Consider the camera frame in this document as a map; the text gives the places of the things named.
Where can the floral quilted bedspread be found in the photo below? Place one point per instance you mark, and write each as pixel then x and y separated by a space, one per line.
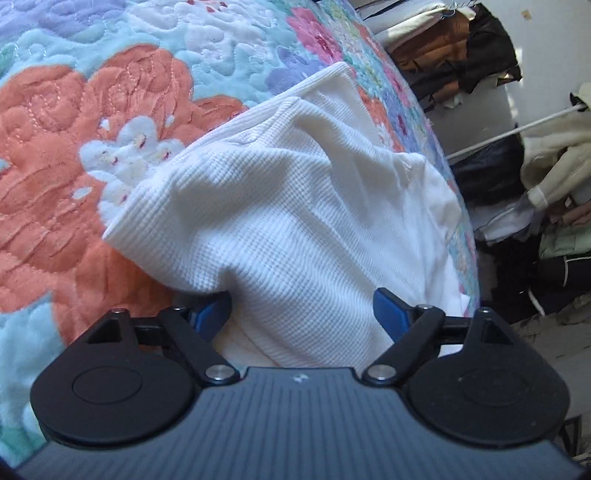
pixel 91 90

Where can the white waffle robe green trim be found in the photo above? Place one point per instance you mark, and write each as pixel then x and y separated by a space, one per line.
pixel 298 210

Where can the brown hanging garments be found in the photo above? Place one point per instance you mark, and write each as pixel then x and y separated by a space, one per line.
pixel 455 55

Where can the cream fleece jacket hanging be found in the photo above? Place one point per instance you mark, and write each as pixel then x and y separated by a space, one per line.
pixel 557 155

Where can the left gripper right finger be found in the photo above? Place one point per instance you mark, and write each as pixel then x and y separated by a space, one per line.
pixel 413 329

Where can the black jacket white piping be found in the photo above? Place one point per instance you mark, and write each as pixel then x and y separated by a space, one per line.
pixel 526 287

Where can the white clothes rail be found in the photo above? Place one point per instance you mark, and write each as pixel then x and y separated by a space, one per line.
pixel 580 107

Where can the light green folded garment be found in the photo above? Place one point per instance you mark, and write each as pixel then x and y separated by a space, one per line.
pixel 564 240

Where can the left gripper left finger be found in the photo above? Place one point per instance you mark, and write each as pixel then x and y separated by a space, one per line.
pixel 189 332

